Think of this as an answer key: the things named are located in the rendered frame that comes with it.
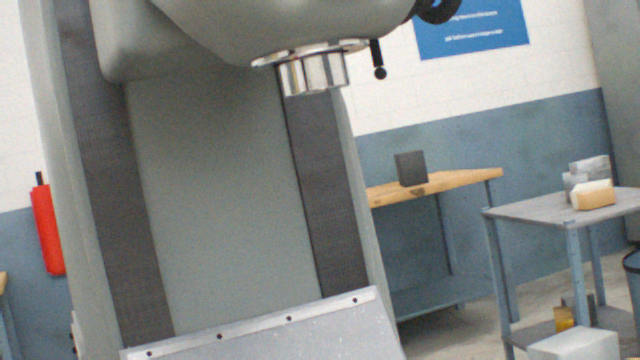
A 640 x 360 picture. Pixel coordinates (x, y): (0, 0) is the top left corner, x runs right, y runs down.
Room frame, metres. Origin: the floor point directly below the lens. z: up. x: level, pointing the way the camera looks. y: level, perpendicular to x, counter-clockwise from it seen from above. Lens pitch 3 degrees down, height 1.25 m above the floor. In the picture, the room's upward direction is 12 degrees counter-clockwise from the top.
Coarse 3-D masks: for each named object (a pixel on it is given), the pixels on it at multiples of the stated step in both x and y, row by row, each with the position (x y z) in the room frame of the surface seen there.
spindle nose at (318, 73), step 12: (288, 60) 0.57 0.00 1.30; (300, 60) 0.56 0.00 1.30; (312, 60) 0.56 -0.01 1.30; (324, 60) 0.56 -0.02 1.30; (336, 60) 0.57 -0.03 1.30; (288, 72) 0.57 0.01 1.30; (300, 72) 0.56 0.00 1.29; (312, 72) 0.56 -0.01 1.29; (324, 72) 0.56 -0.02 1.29; (336, 72) 0.57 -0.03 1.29; (288, 84) 0.57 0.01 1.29; (300, 84) 0.57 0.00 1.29; (312, 84) 0.56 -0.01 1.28; (324, 84) 0.56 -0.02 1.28; (336, 84) 0.57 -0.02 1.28; (348, 84) 0.58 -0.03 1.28; (288, 96) 0.58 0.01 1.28; (300, 96) 0.60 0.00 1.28
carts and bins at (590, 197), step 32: (608, 160) 3.01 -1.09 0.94; (576, 192) 2.71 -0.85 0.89; (608, 192) 2.66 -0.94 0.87; (544, 224) 2.64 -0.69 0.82; (576, 224) 2.48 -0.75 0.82; (576, 256) 2.48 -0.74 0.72; (576, 288) 2.48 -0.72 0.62; (576, 320) 3.05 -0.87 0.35; (608, 320) 3.06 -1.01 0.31; (512, 352) 3.23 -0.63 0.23
